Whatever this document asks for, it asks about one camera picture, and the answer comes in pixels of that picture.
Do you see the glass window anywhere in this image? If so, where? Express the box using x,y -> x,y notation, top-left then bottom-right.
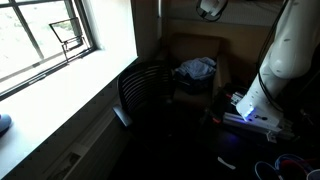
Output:
0,0 -> 98,102

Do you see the black backpack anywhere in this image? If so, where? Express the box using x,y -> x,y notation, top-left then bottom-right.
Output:
173,71 -> 215,95

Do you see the blue coiled cable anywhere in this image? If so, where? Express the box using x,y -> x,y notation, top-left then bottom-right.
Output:
254,153 -> 320,180

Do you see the red blue fabric item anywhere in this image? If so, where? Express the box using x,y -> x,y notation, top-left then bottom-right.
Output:
0,113 -> 13,135

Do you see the black hinged window pane frame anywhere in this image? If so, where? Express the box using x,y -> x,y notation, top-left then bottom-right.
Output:
48,17 -> 93,63

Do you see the brown leather armchair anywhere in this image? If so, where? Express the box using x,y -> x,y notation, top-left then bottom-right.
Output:
162,32 -> 233,108

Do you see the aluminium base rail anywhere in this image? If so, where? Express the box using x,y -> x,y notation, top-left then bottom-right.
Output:
222,111 -> 296,144

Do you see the white paper scrap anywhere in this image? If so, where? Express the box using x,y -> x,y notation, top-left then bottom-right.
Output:
217,156 -> 237,171

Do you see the black mesh office chair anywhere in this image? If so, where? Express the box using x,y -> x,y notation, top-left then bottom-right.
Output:
112,61 -> 177,143

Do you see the black low table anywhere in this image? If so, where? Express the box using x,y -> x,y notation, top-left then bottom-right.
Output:
201,83 -> 320,168

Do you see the blue-grey shirt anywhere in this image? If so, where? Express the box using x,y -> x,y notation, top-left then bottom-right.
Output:
173,56 -> 218,81

